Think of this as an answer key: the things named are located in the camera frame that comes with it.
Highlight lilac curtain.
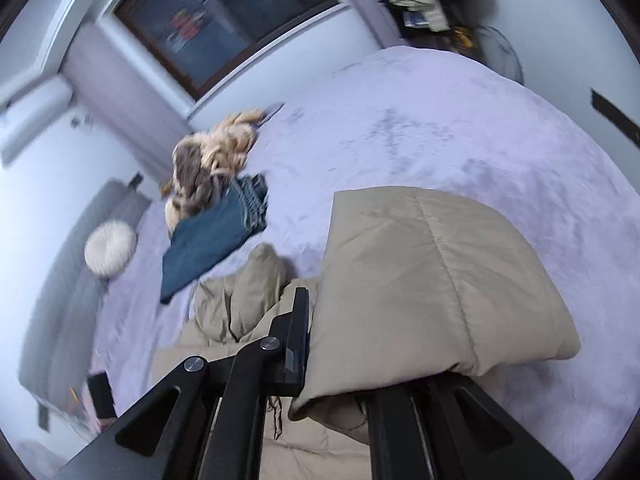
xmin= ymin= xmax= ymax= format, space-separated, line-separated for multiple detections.
xmin=60 ymin=22 xmax=196 ymax=183

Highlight grey quilted headboard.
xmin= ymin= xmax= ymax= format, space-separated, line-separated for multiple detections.
xmin=17 ymin=179 xmax=153 ymax=411

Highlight tan striped fuzzy garment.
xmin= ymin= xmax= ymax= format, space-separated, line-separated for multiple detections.
xmin=161 ymin=108 xmax=266 ymax=233

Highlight round white cushion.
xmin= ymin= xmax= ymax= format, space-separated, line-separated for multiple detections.
xmin=84 ymin=220 xmax=138 ymax=277

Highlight black phone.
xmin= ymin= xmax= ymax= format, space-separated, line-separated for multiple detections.
xmin=86 ymin=372 xmax=118 ymax=420

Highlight black wall strip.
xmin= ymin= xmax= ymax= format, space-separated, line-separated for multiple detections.
xmin=590 ymin=88 xmax=640 ymax=143

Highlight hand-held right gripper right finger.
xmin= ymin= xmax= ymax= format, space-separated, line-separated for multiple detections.
xmin=367 ymin=372 xmax=574 ymax=480

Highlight grey standing fan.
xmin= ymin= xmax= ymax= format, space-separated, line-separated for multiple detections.
xmin=472 ymin=25 xmax=523 ymax=86

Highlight dark framed window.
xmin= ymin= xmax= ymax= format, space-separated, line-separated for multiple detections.
xmin=112 ymin=0 xmax=348 ymax=102

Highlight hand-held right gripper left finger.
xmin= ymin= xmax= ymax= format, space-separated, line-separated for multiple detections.
xmin=55 ymin=287 xmax=311 ymax=480

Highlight beige puffer jacket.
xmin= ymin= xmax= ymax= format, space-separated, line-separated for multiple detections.
xmin=150 ymin=186 xmax=582 ymax=480

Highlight lilac plush blanket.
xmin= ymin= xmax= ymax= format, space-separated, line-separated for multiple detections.
xmin=92 ymin=46 xmax=640 ymax=480

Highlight blue jeans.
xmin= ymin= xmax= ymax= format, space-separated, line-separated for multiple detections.
xmin=160 ymin=174 xmax=269 ymax=305

